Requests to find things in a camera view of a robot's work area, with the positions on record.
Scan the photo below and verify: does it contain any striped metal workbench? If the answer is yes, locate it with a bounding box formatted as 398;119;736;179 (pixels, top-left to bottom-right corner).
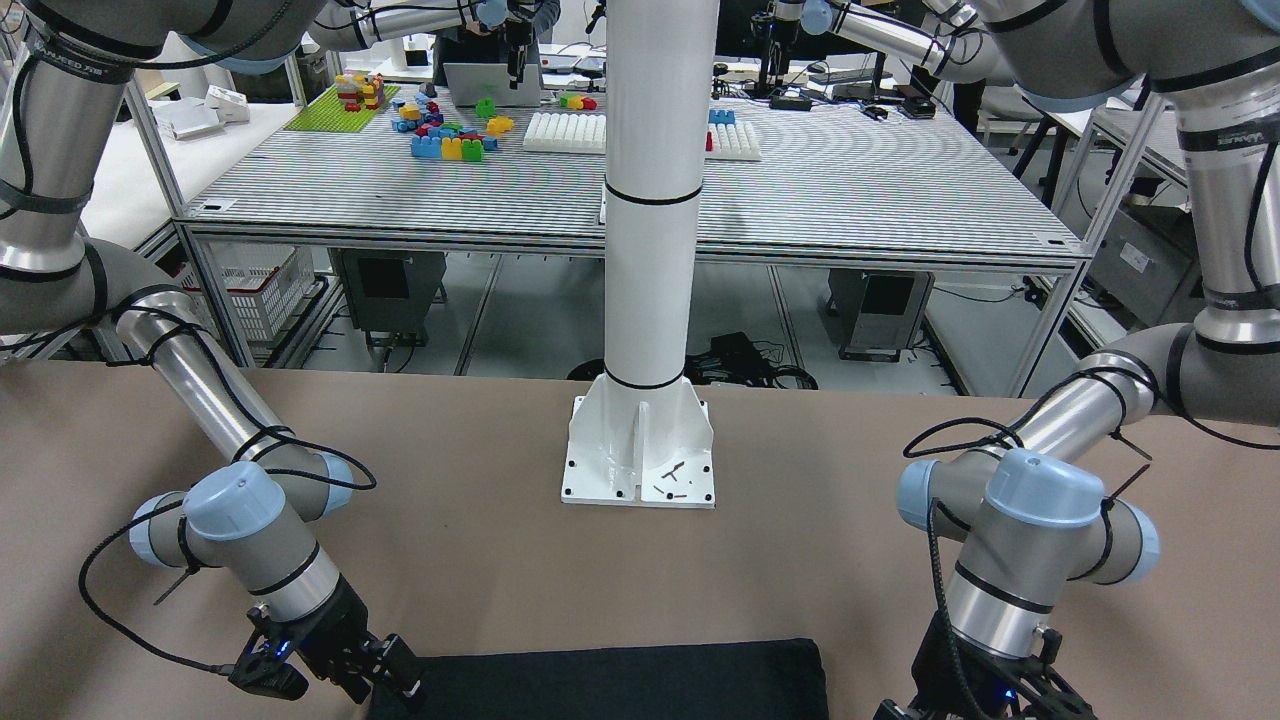
175;85;1093;396

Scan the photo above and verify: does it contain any green lego baseplate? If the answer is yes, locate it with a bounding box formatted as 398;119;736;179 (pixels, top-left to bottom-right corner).
282;85;401;133

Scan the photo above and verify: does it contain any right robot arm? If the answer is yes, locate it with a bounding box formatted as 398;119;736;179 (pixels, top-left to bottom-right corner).
3;1;424;708

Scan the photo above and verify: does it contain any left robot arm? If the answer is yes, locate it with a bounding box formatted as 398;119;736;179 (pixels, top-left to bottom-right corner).
877;1;1279;719

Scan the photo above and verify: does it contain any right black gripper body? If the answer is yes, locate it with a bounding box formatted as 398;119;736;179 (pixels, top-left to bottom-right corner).
291;577;381;685

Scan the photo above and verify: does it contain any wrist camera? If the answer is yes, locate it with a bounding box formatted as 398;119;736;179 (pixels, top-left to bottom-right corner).
228;603;308;701
870;698;922;720

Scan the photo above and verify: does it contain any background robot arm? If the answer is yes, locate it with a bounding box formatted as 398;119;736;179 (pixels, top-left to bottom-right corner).
307;1;512;53

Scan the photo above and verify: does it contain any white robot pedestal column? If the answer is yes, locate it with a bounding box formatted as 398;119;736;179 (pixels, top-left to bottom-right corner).
561;1;718;509

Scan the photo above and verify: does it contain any white plastic basket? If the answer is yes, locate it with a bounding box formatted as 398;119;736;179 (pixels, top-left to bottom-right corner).
212;243;315;343

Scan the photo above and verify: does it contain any white peg tray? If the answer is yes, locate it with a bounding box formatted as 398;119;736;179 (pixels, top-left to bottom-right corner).
522;111;607;155

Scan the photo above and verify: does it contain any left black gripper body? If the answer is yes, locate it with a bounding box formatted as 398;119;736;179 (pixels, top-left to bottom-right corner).
910;612;1096;719

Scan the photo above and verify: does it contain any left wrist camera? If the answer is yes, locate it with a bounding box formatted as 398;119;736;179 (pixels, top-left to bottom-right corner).
870;698;922;720

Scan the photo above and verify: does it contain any black printed t-shirt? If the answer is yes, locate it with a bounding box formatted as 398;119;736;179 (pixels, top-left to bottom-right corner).
367;638;829;719

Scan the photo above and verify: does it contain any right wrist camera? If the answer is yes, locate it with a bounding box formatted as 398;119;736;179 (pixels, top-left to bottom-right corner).
228;603;308;701

